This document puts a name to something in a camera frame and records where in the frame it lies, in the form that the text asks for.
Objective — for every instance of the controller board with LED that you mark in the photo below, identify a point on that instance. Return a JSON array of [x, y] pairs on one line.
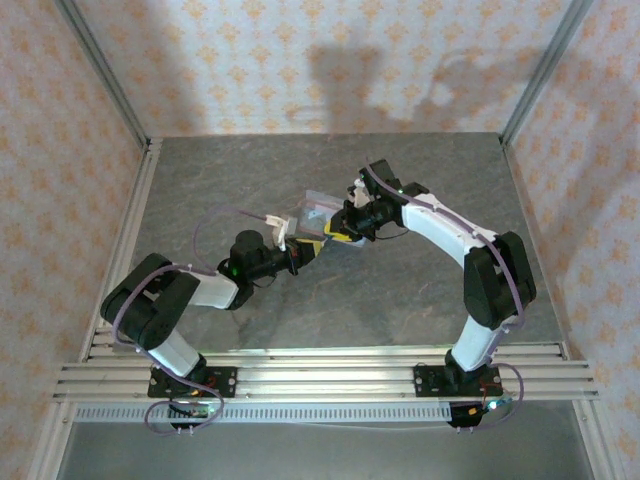
[[472, 412], [200, 411]]

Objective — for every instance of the aluminium side rail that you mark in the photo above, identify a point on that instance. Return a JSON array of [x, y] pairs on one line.
[[137, 200], [534, 225]]

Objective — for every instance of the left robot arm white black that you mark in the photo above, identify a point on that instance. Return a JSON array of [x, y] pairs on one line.
[[150, 305]]

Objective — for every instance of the aluminium mounting beam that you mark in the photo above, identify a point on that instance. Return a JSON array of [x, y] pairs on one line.
[[325, 375]]

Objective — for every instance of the blue cartoon tin box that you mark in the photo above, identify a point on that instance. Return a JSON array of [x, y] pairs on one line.
[[317, 217]]

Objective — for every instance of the aluminium frame post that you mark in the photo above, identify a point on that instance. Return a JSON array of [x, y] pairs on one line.
[[103, 65], [546, 65]]

